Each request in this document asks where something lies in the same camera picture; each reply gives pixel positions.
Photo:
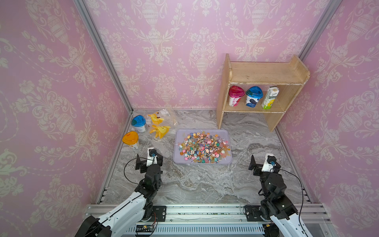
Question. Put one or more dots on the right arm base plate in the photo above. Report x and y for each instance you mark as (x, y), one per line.
(253, 213)

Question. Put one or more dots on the aluminium rail frame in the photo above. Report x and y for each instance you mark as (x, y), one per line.
(216, 220)

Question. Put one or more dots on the green white carton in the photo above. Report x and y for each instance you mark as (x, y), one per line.
(270, 97)

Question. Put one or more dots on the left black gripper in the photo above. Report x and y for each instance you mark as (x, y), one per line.
(141, 165)

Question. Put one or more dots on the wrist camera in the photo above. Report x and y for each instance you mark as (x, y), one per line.
(269, 163)
(152, 157)

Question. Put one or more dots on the blue lid cup on shelf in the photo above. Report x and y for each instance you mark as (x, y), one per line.
(253, 95)

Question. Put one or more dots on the pink lid cup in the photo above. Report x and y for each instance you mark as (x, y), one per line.
(235, 95)

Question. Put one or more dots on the orange lid cup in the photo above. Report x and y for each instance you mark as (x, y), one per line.
(131, 139)

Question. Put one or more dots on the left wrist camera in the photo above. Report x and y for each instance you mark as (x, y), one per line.
(152, 157)

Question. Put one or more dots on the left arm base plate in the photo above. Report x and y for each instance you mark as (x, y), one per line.
(156, 213)

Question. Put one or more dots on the lilac plastic tray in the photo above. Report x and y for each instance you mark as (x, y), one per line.
(180, 154)

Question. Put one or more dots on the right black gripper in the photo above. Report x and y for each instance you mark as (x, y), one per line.
(254, 166)

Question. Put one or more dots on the candy ziploc bag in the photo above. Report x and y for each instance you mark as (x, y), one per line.
(159, 131)
(163, 117)

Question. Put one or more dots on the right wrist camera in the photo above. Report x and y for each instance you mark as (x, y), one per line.
(269, 163)

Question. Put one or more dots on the blue lid cup on table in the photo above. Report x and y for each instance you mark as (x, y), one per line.
(139, 124)

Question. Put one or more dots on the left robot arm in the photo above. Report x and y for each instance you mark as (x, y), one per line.
(137, 207)

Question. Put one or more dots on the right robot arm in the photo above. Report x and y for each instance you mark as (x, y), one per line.
(276, 207)

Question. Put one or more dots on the pile of colourful candies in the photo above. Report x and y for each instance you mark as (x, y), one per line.
(204, 147)

